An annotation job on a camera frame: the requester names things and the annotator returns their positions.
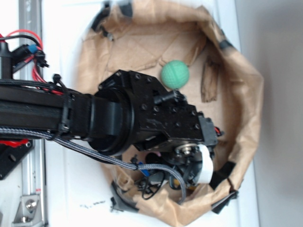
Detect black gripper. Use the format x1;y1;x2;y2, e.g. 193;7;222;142
135;115;222;196

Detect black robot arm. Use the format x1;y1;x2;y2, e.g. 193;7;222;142
0;70;222;200

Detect brown wood bark piece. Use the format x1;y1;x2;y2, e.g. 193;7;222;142
201;56;220;103

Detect brown paper bag bin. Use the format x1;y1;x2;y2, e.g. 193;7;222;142
77;0;264;227

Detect green dimpled foam ball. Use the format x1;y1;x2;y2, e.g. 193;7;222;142
161;60;189;89

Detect aluminium extrusion rail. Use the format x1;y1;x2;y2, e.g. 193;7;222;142
18;0;48;227

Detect metal corner bracket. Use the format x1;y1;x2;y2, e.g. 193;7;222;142
11;194;44;227

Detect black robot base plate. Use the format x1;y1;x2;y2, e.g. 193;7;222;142
0;139;33;180

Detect grey braided cable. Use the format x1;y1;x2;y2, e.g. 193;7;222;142
0;126;187;205

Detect red and black wires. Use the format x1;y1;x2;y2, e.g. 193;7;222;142
0;29;64;95

